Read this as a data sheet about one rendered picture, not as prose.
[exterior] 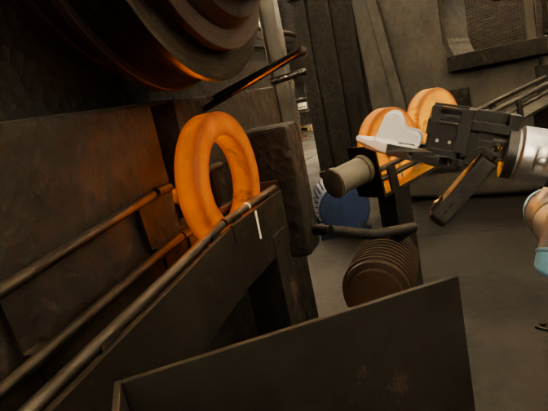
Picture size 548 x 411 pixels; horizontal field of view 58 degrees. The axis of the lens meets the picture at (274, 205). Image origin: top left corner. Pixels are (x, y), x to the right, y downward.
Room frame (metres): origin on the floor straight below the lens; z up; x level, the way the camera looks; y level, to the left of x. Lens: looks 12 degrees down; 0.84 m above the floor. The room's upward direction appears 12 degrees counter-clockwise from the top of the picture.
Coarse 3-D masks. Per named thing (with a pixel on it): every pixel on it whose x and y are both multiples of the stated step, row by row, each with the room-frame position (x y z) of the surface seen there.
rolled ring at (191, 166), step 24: (192, 120) 0.65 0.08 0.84; (216, 120) 0.66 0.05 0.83; (192, 144) 0.61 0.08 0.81; (240, 144) 0.71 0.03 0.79; (192, 168) 0.59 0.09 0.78; (240, 168) 0.73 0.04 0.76; (192, 192) 0.59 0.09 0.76; (240, 192) 0.72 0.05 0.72; (192, 216) 0.60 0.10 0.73; (216, 216) 0.61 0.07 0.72
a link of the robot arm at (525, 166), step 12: (528, 132) 0.63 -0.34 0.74; (540, 132) 0.63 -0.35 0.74; (528, 144) 0.62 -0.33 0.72; (540, 144) 0.62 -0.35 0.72; (528, 156) 0.62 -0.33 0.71; (540, 156) 0.62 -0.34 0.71; (516, 168) 0.63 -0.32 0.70; (528, 168) 0.62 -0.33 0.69; (540, 168) 0.62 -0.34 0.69; (516, 180) 0.64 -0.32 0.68; (528, 180) 0.63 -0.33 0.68; (540, 180) 0.62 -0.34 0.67
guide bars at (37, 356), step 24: (216, 168) 0.78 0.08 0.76; (216, 192) 0.77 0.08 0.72; (120, 216) 0.54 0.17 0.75; (144, 216) 0.59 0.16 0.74; (72, 240) 0.48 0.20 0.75; (192, 240) 0.64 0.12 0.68; (48, 264) 0.44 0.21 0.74; (144, 264) 0.53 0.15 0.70; (168, 264) 0.58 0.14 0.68; (0, 288) 0.39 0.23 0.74; (120, 288) 0.49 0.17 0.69; (0, 312) 0.39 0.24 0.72; (24, 312) 0.41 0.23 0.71; (96, 312) 0.45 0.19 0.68; (24, 336) 0.40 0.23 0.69; (72, 336) 0.41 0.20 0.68; (48, 360) 0.40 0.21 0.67; (0, 384) 0.35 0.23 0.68
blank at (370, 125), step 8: (376, 112) 1.02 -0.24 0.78; (384, 112) 1.01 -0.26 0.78; (368, 120) 1.01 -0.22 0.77; (376, 120) 1.00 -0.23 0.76; (408, 120) 1.05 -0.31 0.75; (360, 128) 1.01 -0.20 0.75; (368, 128) 0.99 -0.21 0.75; (376, 128) 0.99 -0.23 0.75; (416, 128) 1.06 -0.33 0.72; (360, 144) 0.99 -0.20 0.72; (384, 160) 1.00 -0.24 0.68; (408, 160) 1.04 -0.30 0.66; (400, 176) 1.02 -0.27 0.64
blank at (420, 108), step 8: (432, 88) 1.10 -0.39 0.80; (440, 88) 1.11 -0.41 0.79; (416, 96) 1.10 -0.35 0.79; (424, 96) 1.08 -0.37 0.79; (432, 96) 1.10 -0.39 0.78; (440, 96) 1.11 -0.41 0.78; (448, 96) 1.13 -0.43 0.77; (416, 104) 1.08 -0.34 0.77; (424, 104) 1.08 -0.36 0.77; (432, 104) 1.09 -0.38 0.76; (456, 104) 1.14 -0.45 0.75; (408, 112) 1.09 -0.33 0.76; (416, 112) 1.07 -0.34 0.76; (424, 112) 1.08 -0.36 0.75; (416, 120) 1.07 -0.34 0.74; (424, 120) 1.07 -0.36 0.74; (424, 128) 1.07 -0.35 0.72; (424, 136) 1.07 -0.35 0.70
